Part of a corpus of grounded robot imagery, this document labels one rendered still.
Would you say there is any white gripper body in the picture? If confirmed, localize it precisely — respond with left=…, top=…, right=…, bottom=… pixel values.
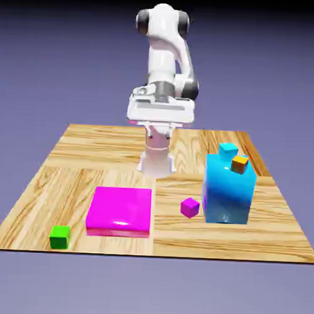
left=126, top=93, right=196, bottom=128

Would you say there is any small cyan cube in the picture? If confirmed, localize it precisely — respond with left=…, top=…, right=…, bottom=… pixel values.
left=218, top=142, right=240, bottom=162

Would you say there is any small orange cube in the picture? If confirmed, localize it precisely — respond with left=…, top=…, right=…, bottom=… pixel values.
left=230, top=155, right=250, bottom=175

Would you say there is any small purple cube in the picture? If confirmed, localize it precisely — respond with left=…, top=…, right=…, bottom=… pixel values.
left=179, top=196, right=201, bottom=219

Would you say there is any small green cube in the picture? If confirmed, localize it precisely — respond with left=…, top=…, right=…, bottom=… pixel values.
left=49, top=224, right=72, bottom=251

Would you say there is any large magenta box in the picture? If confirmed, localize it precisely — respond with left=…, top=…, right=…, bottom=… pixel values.
left=85, top=186, right=153, bottom=239

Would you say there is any large cyan box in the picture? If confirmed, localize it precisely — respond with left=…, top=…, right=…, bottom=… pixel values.
left=200, top=153, right=259, bottom=226

